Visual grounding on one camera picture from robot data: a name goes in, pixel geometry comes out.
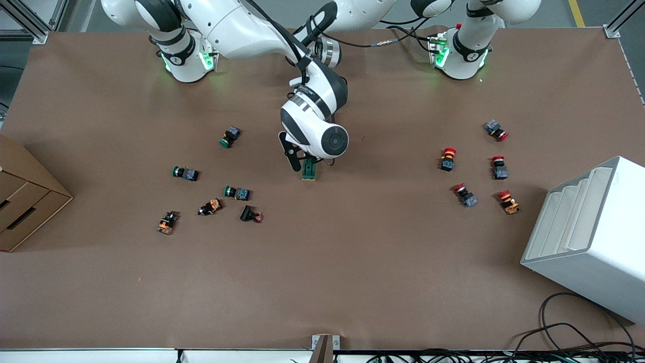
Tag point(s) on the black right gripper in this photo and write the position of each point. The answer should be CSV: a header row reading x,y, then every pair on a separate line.
x,y
309,163

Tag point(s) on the green load switch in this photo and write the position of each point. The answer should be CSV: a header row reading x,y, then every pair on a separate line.
x,y
309,171

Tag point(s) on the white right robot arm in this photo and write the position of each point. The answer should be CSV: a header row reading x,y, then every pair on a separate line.
x,y
237,30

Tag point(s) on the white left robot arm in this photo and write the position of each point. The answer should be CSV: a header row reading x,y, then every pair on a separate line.
x,y
468,55

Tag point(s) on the brown paper table cover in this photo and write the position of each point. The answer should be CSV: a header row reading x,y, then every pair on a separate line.
x,y
352,277

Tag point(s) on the red mushroom button black block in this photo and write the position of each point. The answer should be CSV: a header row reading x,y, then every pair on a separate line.
x,y
447,159

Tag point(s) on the red mushroom button grey block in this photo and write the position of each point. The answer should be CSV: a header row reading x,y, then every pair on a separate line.
x,y
496,129
465,195
499,168

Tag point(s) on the red mushroom button orange block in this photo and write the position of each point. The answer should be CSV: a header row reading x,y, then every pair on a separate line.
x,y
508,202

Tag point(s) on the brown cardboard box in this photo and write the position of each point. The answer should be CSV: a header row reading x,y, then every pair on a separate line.
x,y
30,201

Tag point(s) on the white stepped storage bin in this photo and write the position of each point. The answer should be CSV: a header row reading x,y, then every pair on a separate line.
x,y
594,252

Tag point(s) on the green push button switch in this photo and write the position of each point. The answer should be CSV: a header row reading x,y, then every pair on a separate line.
x,y
238,193
230,136
186,174

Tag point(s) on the black switch with red block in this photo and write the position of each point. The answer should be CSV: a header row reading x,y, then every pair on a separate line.
x,y
249,214

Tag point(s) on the black orange selector switch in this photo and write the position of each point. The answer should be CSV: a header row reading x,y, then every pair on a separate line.
x,y
167,223
210,207

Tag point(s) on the metal table edge bracket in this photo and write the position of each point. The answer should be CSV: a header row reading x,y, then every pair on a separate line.
x,y
325,348

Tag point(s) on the white table edge rail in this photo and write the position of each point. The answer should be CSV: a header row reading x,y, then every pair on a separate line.
x,y
101,355

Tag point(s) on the aluminium frame profile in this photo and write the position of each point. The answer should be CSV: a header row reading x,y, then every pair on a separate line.
x,y
622,20
25,17

